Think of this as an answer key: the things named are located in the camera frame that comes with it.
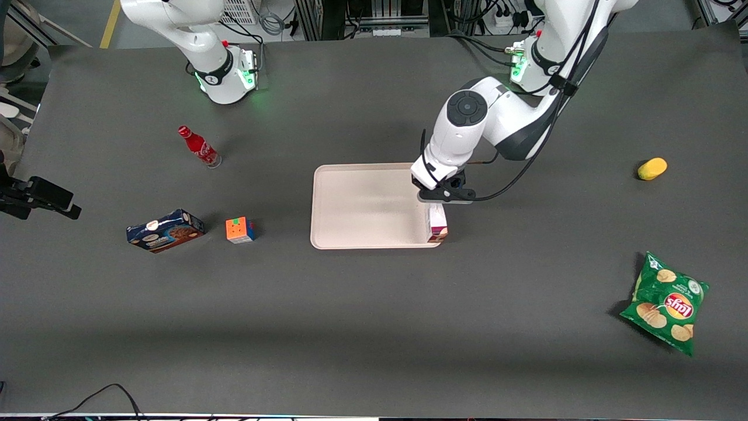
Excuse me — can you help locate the grey coiled cable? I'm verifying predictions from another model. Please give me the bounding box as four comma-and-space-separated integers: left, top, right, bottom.
258, 0, 288, 37

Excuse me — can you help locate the white power strip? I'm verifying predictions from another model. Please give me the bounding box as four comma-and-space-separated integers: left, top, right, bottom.
492, 6, 528, 31

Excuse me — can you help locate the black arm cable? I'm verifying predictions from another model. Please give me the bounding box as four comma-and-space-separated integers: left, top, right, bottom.
471, 0, 602, 202

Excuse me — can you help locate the white mesh basket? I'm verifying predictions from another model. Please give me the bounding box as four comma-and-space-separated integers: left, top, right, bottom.
220, 0, 259, 26

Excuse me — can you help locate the black cable loop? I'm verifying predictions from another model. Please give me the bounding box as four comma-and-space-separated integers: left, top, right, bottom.
42, 383, 147, 421

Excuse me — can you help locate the blue cookie box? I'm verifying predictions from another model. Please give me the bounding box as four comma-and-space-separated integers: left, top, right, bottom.
126, 209, 206, 254

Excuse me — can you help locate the green Lay's chip bag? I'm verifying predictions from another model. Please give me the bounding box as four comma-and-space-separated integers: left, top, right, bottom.
619, 251, 710, 357

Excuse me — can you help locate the colourful puzzle cube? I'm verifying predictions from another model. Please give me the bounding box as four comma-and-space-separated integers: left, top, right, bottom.
225, 216, 257, 244

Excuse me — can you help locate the white plastic tray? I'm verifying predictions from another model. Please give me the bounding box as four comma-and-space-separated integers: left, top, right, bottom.
310, 163, 448, 251

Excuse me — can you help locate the red tartan cookie box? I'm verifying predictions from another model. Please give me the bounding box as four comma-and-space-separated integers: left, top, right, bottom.
426, 203, 449, 244

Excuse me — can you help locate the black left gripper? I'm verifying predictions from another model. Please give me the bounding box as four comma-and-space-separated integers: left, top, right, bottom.
418, 168, 476, 201

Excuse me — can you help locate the red cola bottle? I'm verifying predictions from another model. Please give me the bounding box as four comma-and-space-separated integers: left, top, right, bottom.
178, 125, 223, 170

